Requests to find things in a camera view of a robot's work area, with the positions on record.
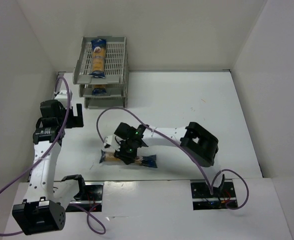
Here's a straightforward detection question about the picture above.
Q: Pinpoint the spaghetti bag blue yellow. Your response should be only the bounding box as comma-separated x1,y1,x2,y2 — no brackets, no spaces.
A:
91,84,107,96
89,38,107,78
99,150,158,169

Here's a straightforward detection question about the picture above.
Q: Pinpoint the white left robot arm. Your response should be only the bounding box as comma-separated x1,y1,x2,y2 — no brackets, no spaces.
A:
12,90,85,236

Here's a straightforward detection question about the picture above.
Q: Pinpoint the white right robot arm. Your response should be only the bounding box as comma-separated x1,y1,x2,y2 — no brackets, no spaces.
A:
114,122,219,168

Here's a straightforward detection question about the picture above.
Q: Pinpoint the grey stacked tray shelf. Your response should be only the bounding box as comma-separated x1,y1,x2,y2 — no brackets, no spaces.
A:
73,36,129,109

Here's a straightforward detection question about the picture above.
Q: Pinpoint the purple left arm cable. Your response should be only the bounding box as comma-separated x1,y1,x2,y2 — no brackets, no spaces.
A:
0,76,107,237

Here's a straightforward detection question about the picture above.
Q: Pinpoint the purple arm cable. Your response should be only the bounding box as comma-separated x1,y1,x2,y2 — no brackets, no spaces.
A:
0,76,107,237
96,107,250,210

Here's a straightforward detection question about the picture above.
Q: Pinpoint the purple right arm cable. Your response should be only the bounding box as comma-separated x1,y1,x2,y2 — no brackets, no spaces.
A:
96,107,250,210

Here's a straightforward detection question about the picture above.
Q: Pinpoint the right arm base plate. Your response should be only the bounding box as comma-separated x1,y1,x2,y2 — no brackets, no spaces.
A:
190,180,238,211

